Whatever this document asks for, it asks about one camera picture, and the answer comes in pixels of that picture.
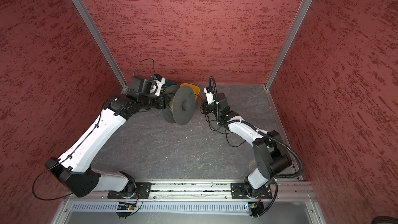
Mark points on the teal plastic bin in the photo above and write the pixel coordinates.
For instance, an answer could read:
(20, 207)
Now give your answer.
(169, 83)

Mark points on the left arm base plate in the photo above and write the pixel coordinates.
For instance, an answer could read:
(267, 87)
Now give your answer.
(143, 189)

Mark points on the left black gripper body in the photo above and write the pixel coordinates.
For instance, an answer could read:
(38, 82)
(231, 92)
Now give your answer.
(150, 100)

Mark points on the left aluminium corner post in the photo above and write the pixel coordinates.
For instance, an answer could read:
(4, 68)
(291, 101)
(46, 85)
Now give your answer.
(84, 13)

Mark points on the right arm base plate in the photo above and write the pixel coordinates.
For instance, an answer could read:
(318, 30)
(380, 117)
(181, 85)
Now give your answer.
(238, 190)

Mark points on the right aluminium corner post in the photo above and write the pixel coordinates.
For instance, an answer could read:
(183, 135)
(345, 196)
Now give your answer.
(296, 24)

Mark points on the white vented cable duct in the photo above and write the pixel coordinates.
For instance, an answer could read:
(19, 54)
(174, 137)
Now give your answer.
(229, 208)

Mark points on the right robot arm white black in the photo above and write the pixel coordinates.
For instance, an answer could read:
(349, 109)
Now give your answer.
(271, 157)

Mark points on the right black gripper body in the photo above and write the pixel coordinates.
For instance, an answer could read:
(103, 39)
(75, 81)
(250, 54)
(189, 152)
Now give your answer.
(212, 108)

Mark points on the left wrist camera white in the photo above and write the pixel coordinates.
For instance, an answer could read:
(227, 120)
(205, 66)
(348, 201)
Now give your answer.
(157, 83)

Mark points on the grey cable spool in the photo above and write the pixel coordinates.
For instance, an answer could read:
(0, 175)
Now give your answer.
(180, 108)

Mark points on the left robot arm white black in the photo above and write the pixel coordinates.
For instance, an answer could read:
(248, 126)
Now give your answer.
(73, 168)

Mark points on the aluminium corner post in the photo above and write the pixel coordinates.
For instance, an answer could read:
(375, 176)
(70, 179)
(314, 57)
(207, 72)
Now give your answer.
(296, 24)
(84, 13)

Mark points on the yellow plastic bin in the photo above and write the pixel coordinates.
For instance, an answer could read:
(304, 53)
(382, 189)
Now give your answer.
(196, 89)

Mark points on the aluminium front rail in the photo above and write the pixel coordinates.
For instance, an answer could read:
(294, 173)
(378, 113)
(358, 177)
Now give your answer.
(220, 191)

